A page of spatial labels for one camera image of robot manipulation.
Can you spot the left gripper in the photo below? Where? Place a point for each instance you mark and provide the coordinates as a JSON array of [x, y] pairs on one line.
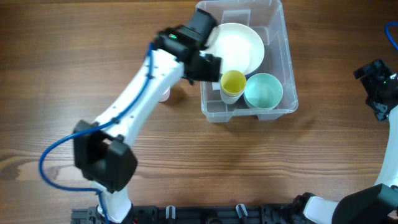
[[213, 71]]

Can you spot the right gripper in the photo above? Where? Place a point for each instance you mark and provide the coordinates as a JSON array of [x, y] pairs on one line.
[[384, 71]]

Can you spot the yellow cup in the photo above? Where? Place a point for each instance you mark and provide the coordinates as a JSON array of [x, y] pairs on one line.
[[233, 82]]

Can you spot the cream cup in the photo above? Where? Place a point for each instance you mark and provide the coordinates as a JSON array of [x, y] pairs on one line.
[[230, 99]]

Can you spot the cream bowl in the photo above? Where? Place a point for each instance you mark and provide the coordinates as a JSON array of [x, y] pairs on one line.
[[239, 47]]

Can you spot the mint green bowl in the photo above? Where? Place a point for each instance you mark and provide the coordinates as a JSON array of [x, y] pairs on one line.
[[263, 91]]

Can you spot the clear plastic storage container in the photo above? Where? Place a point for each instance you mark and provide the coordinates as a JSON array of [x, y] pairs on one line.
[[267, 19]]

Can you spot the dark blue bowl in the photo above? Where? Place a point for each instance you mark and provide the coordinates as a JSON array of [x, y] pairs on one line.
[[250, 74]]

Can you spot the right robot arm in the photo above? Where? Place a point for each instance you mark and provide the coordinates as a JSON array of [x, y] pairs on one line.
[[374, 204]]

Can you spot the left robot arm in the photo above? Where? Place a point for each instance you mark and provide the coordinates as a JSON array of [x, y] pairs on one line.
[[102, 149]]

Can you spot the white label in container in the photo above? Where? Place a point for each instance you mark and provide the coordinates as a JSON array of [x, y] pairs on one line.
[[216, 85]]

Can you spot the pink cup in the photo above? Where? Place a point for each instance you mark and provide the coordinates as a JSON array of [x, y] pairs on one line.
[[165, 96]]

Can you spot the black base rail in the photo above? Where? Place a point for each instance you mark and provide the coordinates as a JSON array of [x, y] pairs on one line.
[[264, 214]]

